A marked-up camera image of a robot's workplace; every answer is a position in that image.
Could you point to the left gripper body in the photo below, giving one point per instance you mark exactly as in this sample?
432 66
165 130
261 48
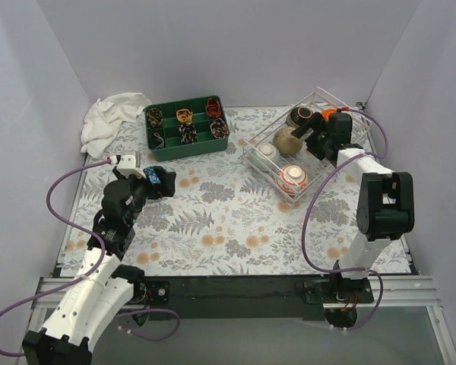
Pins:
156 186

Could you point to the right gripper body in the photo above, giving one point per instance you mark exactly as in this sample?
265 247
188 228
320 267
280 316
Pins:
316 129

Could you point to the olive brown bowl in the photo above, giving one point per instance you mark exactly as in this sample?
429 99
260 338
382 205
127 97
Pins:
285 142

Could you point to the white orange floral bowl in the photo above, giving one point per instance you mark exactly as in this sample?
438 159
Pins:
292 179

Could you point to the blue patterned bowl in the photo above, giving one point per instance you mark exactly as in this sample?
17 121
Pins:
154 174

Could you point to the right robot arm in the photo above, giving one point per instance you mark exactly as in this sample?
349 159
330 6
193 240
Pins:
385 209

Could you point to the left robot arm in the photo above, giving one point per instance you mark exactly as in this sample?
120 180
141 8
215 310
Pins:
103 284

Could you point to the black patterned bowl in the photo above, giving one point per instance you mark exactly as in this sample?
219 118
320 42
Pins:
298 116

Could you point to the black floral rolled sock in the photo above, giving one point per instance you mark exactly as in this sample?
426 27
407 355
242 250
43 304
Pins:
188 134

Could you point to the green plastic organizer tray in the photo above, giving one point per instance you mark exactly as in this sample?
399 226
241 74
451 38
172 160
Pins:
174 149

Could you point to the floral table mat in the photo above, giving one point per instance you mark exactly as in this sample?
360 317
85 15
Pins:
224 219

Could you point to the dark patterned rolled sock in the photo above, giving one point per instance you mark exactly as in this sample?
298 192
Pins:
154 117

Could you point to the yellow rolled sock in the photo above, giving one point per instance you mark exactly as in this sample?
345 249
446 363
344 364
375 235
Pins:
184 116

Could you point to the pink rose rolled sock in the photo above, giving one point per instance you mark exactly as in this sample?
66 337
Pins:
219 129

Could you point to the white crumpled cloth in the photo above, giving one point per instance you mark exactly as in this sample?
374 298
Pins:
105 118

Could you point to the orange black rolled sock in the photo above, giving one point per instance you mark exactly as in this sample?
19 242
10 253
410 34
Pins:
213 108

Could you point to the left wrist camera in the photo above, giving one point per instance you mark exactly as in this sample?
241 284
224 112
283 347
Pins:
128 164

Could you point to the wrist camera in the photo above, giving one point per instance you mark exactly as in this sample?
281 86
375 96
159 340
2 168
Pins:
128 164
343 109

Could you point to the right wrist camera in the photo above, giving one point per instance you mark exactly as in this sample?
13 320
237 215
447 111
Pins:
343 109

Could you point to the white wire dish rack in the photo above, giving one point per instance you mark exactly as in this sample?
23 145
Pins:
317 170

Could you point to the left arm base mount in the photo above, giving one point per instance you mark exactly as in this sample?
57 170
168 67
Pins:
154 293

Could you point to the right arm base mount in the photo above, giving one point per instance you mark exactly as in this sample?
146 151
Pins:
344 293

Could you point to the aluminium frame rail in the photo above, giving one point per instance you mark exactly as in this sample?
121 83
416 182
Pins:
396 290

